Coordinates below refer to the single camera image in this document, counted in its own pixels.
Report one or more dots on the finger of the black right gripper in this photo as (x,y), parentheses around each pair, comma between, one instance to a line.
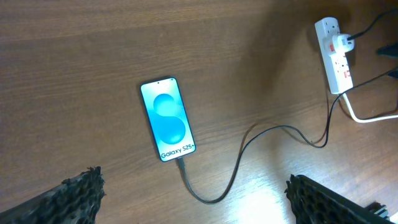
(389,50)

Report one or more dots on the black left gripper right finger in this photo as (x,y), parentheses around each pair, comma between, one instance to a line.
(313,203)

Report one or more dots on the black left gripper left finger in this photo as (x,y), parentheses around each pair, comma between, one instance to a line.
(75,200)

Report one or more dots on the blue Galaxy smartphone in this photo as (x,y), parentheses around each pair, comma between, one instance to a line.
(168,119)

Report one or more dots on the white USB charger adapter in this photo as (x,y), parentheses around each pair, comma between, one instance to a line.
(338,44)

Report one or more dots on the white power strip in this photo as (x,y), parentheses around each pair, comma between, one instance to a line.
(336,66)

